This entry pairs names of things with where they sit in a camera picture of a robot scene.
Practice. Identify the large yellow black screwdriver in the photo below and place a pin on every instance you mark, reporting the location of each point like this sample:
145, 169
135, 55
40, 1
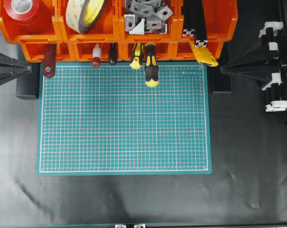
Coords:
151, 68

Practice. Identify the black rack foot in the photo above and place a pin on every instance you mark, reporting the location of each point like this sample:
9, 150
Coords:
27, 86
220, 83

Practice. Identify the green grid cutting mat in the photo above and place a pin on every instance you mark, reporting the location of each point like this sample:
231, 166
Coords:
106, 121

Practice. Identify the bottom orange bin far right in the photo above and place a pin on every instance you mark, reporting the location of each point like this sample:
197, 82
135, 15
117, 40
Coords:
184, 51

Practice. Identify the grey corner bracket front right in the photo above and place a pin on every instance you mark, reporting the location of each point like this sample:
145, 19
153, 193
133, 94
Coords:
153, 25

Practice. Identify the bottom orange bin far left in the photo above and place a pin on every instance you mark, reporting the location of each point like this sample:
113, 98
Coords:
35, 52

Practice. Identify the grey corner bracket top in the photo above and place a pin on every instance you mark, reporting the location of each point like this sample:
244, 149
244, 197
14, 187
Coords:
141, 10

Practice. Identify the black tool handle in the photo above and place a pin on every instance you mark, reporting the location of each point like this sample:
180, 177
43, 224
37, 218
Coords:
113, 54

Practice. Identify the orange bin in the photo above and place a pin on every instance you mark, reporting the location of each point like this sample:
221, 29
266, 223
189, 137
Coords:
172, 25
15, 33
35, 52
83, 52
164, 51
184, 51
220, 18
106, 29

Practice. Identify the black rack foot left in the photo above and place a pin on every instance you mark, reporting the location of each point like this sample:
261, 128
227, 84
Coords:
27, 86

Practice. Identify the white and maroon handle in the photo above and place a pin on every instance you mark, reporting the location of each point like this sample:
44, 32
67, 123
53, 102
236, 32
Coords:
96, 56

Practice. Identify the black rack foot right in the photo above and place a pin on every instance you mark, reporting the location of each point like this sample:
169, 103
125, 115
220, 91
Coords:
220, 83

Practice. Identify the grey corner bracket front left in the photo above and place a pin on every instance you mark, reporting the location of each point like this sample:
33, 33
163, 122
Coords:
132, 26

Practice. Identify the red tape roll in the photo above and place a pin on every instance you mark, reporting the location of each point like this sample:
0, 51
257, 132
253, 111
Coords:
28, 13

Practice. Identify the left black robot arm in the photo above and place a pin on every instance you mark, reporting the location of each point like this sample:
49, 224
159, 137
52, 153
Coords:
11, 68

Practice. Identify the black aluminium extrusion right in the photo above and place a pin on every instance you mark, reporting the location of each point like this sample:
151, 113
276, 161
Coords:
199, 24

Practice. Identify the top orange bin far left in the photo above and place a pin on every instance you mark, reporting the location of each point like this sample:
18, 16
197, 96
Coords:
15, 33

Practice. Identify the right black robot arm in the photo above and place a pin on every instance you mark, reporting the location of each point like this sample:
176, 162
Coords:
267, 67

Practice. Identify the yellow utility knife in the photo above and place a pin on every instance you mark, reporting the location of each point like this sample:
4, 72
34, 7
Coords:
202, 55

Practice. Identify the grey corner bracket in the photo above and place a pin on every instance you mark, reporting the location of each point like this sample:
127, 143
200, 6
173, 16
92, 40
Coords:
141, 10
153, 25
164, 13
132, 26

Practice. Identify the black aluminium extrusion left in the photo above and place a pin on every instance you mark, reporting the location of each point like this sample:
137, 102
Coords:
188, 11

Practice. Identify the top orange bin far right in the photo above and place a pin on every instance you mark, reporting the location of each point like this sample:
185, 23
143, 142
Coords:
220, 18

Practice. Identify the brown wooden tool handle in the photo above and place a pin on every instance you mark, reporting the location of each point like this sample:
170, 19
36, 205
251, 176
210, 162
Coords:
49, 67

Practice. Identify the black aluminium extrusion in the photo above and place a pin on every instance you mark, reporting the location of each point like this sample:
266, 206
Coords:
199, 24
188, 11

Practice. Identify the small yellow black screwdriver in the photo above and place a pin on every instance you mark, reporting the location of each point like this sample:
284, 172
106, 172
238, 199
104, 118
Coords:
136, 56

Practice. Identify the yellow double-sided tape roll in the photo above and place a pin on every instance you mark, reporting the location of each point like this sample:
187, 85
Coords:
81, 15

